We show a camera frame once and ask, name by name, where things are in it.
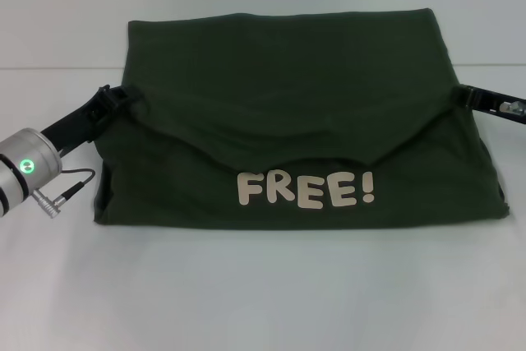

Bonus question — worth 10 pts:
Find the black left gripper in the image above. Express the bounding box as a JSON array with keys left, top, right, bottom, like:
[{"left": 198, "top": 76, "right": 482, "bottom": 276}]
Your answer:
[{"left": 40, "top": 84, "right": 144, "bottom": 155}]

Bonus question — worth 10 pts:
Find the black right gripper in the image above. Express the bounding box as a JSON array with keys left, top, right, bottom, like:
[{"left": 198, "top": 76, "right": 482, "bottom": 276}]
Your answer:
[{"left": 450, "top": 84, "right": 526, "bottom": 125}]

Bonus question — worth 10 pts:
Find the dark green shirt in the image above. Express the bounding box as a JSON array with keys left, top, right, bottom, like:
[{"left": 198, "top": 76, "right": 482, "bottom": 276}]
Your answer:
[{"left": 93, "top": 7, "right": 511, "bottom": 231}]

